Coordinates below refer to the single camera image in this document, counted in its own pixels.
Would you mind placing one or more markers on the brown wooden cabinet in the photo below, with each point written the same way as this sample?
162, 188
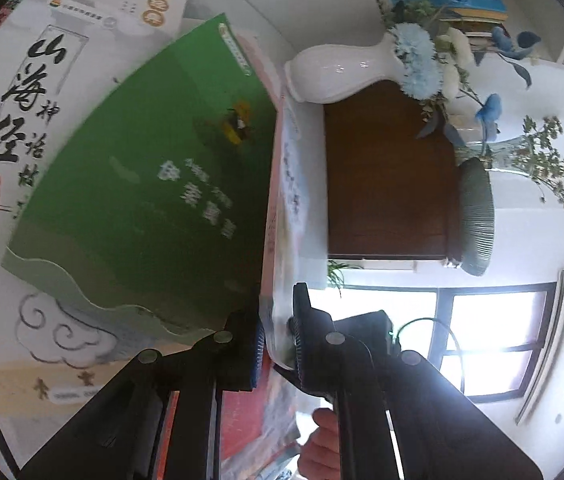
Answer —
387, 175

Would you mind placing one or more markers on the green plant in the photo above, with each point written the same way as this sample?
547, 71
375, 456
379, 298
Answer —
337, 272

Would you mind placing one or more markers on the grey ribbed vase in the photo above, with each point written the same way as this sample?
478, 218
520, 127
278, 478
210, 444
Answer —
477, 220

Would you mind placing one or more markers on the white vase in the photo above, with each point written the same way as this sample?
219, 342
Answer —
332, 72

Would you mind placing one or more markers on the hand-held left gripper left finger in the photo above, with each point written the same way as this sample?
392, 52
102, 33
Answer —
258, 360

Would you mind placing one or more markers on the blue and white flowers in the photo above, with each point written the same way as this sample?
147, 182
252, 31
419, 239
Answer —
417, 60

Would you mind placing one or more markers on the white book with black calligraphy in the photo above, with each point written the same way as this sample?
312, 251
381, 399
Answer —
37, 160

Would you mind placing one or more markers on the dried flower sprig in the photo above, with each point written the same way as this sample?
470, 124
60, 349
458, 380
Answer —
557, 160

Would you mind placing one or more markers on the person's right hand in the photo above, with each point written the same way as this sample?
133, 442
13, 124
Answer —
322, 450

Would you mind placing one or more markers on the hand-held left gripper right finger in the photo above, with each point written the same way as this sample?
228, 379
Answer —
302, 350

